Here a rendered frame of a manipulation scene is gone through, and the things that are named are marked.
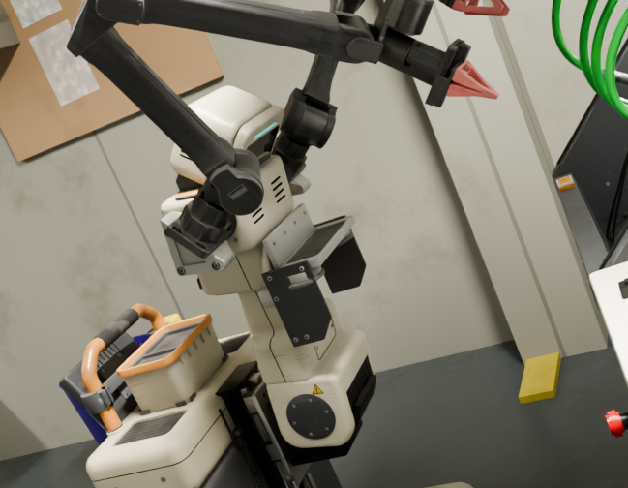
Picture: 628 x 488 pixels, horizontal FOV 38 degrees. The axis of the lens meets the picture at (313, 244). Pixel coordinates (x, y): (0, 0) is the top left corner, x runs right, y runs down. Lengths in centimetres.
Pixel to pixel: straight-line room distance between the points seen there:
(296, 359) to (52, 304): 271
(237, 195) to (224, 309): 244
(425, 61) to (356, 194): 212
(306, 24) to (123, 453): 95
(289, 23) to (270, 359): 70
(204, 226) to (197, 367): 51
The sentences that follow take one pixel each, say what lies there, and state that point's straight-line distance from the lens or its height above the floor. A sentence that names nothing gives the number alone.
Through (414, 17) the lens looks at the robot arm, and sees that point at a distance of 147.
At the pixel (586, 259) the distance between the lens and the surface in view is 146.
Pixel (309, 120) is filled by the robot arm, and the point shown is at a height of 125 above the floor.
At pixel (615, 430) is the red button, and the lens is 129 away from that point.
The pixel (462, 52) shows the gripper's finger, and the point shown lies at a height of 130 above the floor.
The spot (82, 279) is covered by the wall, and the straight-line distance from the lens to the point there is 425.
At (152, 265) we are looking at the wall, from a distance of 404.
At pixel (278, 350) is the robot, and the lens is 181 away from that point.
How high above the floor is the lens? 145
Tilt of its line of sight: 13 degrees down
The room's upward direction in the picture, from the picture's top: 23 degrees counter-clockwise
